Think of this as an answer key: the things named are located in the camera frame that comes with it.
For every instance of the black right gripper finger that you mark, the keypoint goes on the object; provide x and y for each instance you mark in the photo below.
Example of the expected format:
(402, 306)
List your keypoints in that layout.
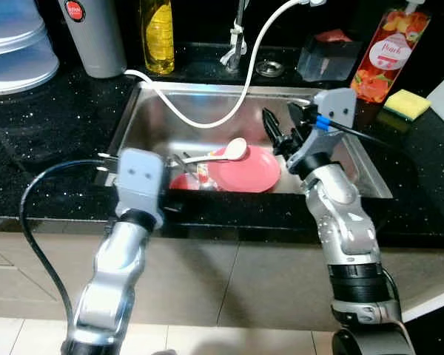
(272, 129)
(296, 112)

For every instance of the white ceramic soup spoon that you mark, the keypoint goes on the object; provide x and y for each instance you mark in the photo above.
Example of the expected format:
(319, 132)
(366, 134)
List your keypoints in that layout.
(235, 150)

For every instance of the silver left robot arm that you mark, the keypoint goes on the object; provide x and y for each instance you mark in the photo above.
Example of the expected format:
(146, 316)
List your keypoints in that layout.
(115, 274)

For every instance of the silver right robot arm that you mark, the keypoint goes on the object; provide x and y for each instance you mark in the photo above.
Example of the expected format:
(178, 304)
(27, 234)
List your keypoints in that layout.
(344, 222)

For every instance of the red and white bowl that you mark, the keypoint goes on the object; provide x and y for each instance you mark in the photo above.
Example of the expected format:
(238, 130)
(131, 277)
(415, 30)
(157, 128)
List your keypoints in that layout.
(183, 183)

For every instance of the round metal hole cover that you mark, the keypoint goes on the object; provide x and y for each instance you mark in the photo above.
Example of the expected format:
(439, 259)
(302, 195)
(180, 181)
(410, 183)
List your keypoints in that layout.
(270, 69)

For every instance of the pink plastic plate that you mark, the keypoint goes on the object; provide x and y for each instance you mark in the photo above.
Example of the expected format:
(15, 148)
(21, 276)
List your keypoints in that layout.
(244, 174)

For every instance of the clear plastic soap box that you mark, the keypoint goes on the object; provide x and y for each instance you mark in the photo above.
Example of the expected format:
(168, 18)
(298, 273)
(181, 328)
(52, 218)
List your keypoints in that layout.
(329, 59)

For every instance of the stainless steel sink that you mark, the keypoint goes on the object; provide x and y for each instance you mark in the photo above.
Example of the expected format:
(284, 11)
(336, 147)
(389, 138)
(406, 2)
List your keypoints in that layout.
(170, 118)

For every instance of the metal sink faucet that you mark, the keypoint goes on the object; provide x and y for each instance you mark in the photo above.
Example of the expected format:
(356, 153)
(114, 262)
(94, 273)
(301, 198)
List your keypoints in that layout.
(237, 44)

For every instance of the peach dish soap bottle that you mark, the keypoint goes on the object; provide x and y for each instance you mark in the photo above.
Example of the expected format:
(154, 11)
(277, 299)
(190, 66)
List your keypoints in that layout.
(388, 55)

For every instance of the yellow green sponge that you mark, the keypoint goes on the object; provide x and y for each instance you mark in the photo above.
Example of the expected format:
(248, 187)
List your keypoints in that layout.
(407, 103)

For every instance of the beige base cabinet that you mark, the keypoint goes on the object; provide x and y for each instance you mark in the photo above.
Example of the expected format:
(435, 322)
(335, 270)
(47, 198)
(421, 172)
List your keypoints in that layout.
(266, 281)

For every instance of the yellow oil bottle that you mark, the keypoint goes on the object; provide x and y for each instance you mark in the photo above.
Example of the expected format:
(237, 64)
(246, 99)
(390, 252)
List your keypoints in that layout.
(157, 41)

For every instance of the grey thermos flask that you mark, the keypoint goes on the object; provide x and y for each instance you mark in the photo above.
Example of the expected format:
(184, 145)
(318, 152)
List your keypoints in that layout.
(96, 41)

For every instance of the white translucent food container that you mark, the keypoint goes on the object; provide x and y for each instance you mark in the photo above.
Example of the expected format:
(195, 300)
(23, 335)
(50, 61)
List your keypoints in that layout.
(18, 52)

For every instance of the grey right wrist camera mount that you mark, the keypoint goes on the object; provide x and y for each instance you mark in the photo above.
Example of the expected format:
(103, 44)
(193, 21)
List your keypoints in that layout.
(333, 111)

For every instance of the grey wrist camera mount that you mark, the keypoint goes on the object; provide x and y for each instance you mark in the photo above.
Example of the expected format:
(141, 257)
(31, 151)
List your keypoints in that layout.
(140, 181)
(333, 111)

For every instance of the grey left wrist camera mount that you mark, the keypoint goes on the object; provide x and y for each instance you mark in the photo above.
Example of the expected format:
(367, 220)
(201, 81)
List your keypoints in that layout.
(140, 181)

